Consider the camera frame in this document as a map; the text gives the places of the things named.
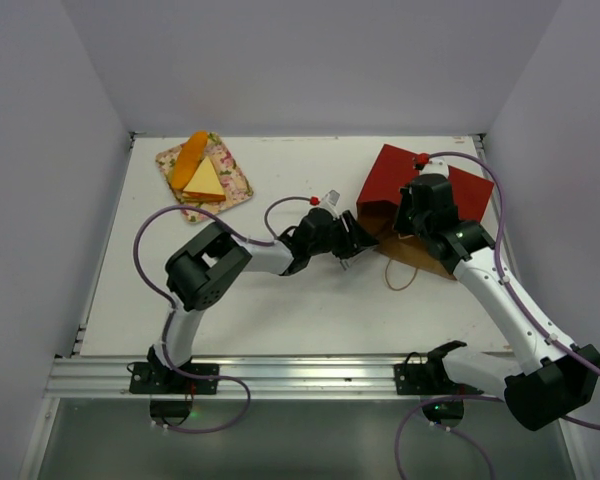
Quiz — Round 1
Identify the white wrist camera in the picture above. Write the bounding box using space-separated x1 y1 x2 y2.
309 190 340 217
413 153 449 178

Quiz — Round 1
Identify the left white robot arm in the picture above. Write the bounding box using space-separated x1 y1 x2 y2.
147 207 378 393

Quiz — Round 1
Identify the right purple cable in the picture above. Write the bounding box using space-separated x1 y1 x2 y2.
394 151 600 480

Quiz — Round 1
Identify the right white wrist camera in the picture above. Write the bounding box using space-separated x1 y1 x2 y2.
413 153 449 178

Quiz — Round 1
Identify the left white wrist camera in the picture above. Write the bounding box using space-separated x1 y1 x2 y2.
309 190 340 217

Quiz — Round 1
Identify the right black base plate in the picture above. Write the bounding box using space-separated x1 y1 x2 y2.
393 352 482 396

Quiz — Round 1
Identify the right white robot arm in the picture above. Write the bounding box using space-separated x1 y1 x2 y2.
355 168 600 431

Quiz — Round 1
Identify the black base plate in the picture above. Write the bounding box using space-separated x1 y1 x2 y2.
393 352 482 396
127 362 219 395

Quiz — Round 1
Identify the aluminium mounting rail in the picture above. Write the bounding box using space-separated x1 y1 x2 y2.
44 355 571 399

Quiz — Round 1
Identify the orange fake sandwich bread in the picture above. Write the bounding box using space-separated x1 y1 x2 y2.
182 157 226 202

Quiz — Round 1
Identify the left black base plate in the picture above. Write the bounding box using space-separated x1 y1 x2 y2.
127 362 219 395

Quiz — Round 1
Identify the red paper bag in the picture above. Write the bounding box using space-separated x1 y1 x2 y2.
356 144 494 280

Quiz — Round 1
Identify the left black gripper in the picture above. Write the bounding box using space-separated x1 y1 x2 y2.
308 210 378 259

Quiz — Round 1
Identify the floral patterned tray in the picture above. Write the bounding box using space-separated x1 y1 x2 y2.
155 132 254 214

